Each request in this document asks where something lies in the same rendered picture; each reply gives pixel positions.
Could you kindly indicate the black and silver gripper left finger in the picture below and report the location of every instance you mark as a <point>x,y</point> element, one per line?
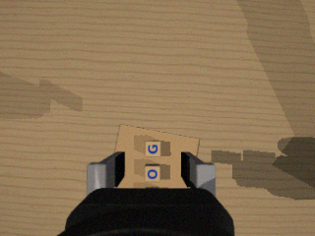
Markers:
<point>107,173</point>

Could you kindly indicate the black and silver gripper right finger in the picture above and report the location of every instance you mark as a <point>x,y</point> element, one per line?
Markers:
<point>197,173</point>

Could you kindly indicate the tan square mat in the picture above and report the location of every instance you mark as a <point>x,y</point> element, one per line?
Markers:
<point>132,141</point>

